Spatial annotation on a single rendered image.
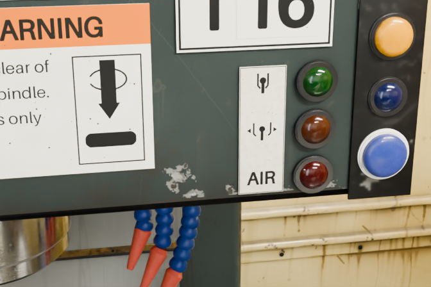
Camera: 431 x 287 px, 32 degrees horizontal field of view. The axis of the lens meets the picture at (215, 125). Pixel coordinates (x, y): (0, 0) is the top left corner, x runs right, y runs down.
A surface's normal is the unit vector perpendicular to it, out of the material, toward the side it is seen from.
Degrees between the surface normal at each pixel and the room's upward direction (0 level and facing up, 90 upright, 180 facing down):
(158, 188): 90
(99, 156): 90
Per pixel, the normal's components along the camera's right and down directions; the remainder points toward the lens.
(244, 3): 0.18, 0.33
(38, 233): 0.80, 0.19
